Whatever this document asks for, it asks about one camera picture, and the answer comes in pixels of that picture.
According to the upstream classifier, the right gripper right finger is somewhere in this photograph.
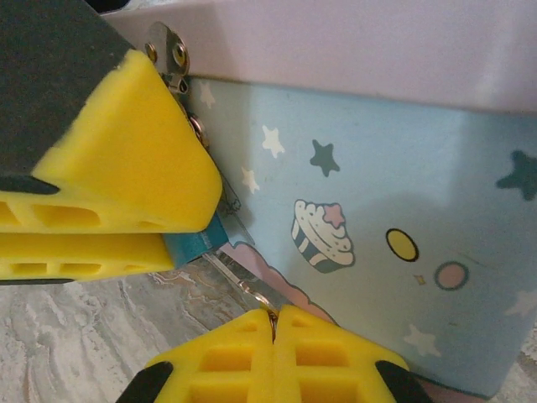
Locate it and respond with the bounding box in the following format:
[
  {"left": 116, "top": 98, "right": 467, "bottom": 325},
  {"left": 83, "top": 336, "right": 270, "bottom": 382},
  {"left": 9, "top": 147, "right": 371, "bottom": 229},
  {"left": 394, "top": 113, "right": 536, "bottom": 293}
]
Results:
[{"left": 274, "top": 305, "right": 433, "bottom": 403}]

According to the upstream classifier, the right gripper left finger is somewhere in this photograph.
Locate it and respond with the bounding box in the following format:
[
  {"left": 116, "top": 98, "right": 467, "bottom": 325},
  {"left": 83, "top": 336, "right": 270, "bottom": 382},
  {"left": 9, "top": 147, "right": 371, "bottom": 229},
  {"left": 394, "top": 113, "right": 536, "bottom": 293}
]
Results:
[{"left": 128, "top": 309, "right": 277, "bottom": 403}]

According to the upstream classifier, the silver key with ring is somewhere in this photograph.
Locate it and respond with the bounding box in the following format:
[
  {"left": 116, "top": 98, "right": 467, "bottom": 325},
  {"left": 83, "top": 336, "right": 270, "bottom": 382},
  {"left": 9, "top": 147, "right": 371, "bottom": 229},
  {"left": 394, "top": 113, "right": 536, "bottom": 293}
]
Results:
[{"left": 204, "top": 247, "right": 297, "bottom": 343}]

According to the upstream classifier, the blue padlock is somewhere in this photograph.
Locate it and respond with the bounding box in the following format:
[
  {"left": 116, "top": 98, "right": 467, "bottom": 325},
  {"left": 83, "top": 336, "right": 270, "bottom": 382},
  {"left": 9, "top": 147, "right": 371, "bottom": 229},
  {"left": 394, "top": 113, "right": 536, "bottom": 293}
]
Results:
[{"left": 162, "top": 212, "right": 231, "bottom": 270}]

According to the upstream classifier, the silver hasp latch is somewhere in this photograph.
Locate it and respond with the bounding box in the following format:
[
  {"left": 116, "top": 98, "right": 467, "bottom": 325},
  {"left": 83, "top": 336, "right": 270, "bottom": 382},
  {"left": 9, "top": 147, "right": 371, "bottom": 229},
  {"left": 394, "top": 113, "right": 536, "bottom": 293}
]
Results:
[{"left": 143, "top": 20, "right": 211, "bottom": 149}]

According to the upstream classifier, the blue cartoon tin box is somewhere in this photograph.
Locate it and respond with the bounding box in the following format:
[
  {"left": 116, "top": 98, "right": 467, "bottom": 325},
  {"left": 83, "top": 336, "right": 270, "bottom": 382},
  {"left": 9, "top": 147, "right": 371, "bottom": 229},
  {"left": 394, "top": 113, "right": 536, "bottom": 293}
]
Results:
[{"left": 100, "top": 0, "right": 537, "bottom": 400}]

